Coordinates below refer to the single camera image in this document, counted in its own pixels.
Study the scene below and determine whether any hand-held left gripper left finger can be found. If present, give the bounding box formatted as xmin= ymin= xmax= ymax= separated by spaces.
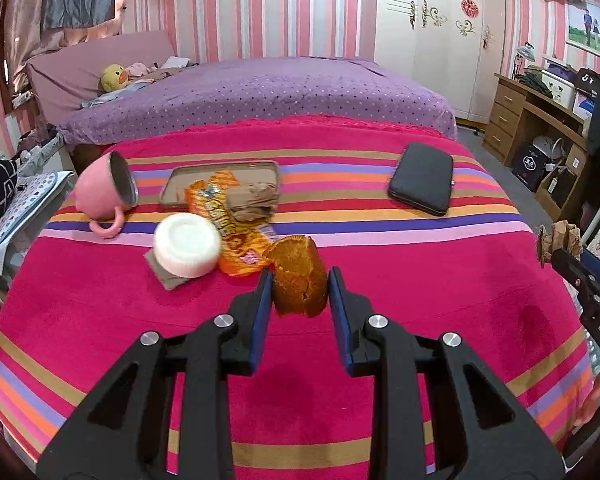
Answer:
xmin=35 ymin=269 xmax=275 ymax=480

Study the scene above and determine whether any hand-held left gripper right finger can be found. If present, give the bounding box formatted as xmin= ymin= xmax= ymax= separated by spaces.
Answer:
xmin=327 ymin=266 xmax=566 ymax=480

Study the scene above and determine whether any light blue plastic basket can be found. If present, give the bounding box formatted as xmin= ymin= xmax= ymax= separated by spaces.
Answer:
xmin=582 ymin=332 xmax=600 ymax=386

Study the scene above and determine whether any brown paper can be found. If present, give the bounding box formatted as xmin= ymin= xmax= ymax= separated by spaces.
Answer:
xmin=536 ymin=220 xmax=583 ymax=268

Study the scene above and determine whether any brown bread piece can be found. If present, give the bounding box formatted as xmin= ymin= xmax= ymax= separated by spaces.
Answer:
xmin=269 ymin=235 xmax=328 ymax=318

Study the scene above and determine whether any red striped blanket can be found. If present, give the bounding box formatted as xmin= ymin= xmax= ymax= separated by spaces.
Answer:
xmin=0 ymin=115 xmax=600 ymax=480

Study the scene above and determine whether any orange snack wrapper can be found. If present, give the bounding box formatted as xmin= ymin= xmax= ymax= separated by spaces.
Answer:
xmin=187 ymin=170 xmax=281 ymax=278

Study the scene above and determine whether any white round bowl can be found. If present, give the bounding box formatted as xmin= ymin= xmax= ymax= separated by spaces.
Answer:
xmin=153 ymin=212 xmax=222 ymax=278

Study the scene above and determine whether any brown cloth under bowl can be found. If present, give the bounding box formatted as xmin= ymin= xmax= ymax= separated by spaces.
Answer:
xmin=144 ymin=250 xmax=191 ymax=291

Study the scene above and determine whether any black paper bag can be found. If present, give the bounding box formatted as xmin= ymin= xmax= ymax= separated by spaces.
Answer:
xmin=511 ymin=144 xmax=553 ymax=192

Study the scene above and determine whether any folded brown cloth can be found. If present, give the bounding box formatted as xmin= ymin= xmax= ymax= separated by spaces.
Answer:
xmin=226 ymin=182 xmax=279 ymax=221

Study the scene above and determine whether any white fan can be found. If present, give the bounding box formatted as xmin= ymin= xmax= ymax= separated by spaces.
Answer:
xmin=532 ymin=136 xmax=566 ymax=161

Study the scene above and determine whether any brown tray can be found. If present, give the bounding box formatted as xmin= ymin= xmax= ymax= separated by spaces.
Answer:
xmin=158 ymin=160 xmax=281 ymax=210

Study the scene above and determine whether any black zip case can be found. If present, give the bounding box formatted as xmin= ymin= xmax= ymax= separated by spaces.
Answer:
xmin=387 ymin=142 xmax=455 ymax=217

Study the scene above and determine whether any wooden desk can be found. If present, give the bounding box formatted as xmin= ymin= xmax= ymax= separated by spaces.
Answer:
xmin=482 ymin=72 xmax=600 ymax=211

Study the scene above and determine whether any white storage box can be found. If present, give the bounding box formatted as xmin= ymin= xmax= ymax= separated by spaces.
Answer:
xmin=540 ymin=69 xmax=578 ymax=108

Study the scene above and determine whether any black bag white print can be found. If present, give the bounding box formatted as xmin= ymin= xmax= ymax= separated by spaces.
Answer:
xmin=575 ymin=67 xmax=600 ymax=96

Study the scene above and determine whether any dark green cloth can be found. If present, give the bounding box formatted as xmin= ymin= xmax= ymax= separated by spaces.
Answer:
xmin=517 ymin=65 xmax=553 ymax=97

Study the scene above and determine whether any pink mug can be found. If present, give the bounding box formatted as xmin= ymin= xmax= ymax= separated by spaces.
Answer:
xmin=74 ymin=151 xmax=140 ymax=239

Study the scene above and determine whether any desk lamp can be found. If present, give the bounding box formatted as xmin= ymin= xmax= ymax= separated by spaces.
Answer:
xmin=512 ymin=40 xmax=536 ymax=81

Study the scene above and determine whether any purple dotted bedspread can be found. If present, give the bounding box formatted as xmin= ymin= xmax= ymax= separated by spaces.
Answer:
xmin=57 ymin=56 xmax=458 ymax=146

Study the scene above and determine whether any white wardrobe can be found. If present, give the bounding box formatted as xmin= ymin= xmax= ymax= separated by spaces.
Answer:
xmin=375 ymin=0 xmax=508 ymax=121

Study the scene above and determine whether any dotted bedding package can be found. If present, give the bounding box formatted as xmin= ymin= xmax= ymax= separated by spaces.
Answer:
xmin=0 ymin=170 xmax=78 ymax=291

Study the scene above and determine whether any pile of clothes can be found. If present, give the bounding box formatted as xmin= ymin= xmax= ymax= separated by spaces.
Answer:
xmin=125 ymin=55 xmax=198 ymax=83

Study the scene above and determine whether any yellow duck plush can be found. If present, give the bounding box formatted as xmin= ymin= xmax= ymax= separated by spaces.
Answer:
xmin=100 ymin=64 xmax=131 ymax=93

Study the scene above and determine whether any pink headboard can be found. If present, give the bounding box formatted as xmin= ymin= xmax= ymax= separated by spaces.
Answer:
xmin=25 ymin=30 xmax=176 ymax=126

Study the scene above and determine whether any pink satin curtain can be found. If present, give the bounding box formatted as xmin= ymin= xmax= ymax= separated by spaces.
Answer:
xmin=2 ymin=0 xmax=126 ymax=96

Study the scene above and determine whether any wall poster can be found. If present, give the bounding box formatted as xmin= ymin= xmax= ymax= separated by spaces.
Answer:
xmin=565 ymin=0 xmax=600 ymax=58

